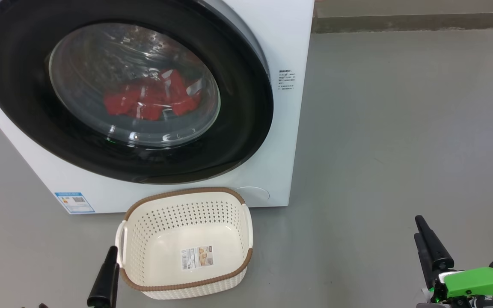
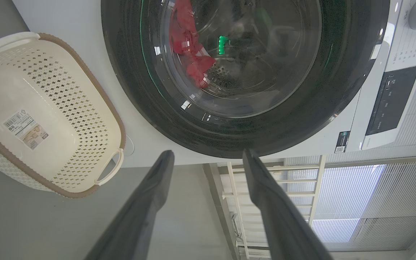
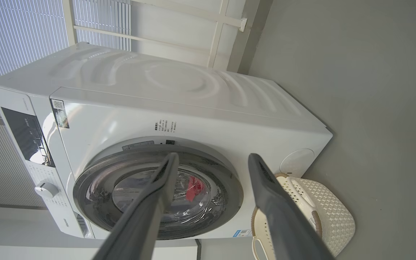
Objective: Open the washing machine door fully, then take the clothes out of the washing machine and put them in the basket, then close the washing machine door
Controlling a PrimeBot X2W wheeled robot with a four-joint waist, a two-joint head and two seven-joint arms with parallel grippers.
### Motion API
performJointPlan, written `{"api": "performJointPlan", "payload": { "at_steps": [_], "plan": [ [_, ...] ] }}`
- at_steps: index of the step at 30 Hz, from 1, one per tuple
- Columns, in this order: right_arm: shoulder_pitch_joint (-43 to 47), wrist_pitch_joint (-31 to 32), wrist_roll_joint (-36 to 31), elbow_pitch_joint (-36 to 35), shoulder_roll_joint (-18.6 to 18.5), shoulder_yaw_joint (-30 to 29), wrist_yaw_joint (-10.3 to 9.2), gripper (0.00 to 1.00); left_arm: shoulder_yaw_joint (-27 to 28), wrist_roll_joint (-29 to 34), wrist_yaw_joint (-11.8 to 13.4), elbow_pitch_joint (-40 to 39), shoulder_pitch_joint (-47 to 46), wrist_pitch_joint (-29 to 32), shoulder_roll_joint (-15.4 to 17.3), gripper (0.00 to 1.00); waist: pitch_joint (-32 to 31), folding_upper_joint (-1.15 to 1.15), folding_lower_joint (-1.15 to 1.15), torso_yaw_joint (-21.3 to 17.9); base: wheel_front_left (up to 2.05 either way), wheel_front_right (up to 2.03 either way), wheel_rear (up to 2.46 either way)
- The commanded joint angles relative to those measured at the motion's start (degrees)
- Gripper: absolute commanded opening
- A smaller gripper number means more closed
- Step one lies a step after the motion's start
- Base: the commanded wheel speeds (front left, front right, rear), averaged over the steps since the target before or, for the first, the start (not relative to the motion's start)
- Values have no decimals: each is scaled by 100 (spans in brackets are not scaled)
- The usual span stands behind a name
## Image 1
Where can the round filter cover flap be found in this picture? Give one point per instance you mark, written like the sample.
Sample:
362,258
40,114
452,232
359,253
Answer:
253,194

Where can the cream perforated basket brown rim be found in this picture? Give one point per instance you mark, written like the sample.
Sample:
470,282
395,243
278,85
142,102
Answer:
178,239

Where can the printed product label sticker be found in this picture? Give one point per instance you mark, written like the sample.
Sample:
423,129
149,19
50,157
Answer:
197,258

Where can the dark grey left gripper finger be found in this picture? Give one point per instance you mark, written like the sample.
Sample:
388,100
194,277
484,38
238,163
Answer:
106,282

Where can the white front-load washing machine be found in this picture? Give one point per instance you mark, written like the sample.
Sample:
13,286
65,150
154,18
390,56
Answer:
280,141

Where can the red and white garment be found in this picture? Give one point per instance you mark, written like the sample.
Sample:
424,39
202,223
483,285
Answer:
144,100

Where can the blue energy label sticker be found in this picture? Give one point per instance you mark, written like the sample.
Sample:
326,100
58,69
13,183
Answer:
74,202

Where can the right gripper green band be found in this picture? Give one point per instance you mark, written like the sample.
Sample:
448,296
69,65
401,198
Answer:
477,282

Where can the round black-rimmed glass washer door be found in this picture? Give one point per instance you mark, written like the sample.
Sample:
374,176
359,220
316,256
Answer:
246,128

